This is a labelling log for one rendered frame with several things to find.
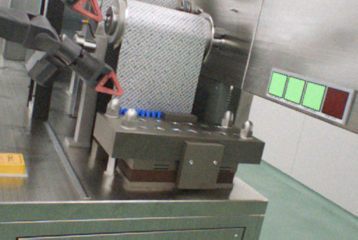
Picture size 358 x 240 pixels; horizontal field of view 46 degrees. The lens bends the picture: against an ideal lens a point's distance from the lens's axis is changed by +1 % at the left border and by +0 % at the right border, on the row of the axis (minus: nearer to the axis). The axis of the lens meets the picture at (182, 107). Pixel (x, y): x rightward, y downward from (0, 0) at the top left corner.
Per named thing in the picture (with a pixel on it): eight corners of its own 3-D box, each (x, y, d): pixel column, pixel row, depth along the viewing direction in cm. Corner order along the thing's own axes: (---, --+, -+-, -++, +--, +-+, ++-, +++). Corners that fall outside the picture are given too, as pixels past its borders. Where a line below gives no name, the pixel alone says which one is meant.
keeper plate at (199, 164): (174, 185, 97) (184, 140, 95) (210, 185, 102) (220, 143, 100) (179, 189, 95) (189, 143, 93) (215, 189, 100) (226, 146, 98)
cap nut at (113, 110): (103, 113, 101) (105, 95, 100) (117, 115, 103) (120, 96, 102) (107, 117, 98) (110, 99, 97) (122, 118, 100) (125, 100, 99)
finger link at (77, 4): (94, 29, 105) (66, 1, 101) (87, 29, 111) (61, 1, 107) (112, 10, 106) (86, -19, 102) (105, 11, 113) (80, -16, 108)
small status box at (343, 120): (264, 95, 102) (271, 67, 100) (267, 96, 102) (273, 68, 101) (343, 124, 80) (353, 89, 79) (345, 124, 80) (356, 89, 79)
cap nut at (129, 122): (118, 124, 93) (122, 105, 92) (133, 126, 95) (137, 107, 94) (123, 129, 90) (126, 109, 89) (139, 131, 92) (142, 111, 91)
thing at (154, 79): (108, 112, 107) (122, 41, 104) (188, 120, 118) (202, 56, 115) (109, 113, 107) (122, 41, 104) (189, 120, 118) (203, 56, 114)
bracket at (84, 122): (63, 140, 116) (80, 31, 111) (85, 142, 119) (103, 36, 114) (66, 146, 112) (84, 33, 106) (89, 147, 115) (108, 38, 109)
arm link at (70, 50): (61, 36, 94) (61, 28, 99) (42, 57, 95) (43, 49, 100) (86, 54, 97) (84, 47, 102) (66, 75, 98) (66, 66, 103)
